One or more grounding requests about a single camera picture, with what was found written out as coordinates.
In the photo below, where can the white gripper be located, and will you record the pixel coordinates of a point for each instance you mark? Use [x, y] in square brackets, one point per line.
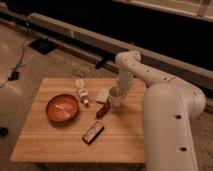
[125, 82]

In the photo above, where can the white ceramic cup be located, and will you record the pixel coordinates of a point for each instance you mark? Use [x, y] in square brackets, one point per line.
[115, 100]

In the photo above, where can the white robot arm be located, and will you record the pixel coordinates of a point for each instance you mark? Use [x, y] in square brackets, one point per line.
[168, 105]

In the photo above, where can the orange ceramic bowl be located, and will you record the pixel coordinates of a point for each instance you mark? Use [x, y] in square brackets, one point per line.
[62, 107]

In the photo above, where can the white sponge block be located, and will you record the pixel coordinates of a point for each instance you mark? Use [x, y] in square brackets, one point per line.
[102, 95]

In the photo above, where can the dark red chili sachet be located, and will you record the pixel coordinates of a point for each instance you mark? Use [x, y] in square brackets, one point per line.
[103, 110]

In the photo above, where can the white tube bottle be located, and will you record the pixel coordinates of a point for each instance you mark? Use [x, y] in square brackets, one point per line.
[82, 91]

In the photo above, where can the wooden table board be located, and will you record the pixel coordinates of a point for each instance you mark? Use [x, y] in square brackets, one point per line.
[42, 141]

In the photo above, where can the black floor plate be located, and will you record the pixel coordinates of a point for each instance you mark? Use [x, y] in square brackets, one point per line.
[43, 46]

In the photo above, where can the long grey floor rail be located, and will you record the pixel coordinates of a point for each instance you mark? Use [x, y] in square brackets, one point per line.
[86, 44]

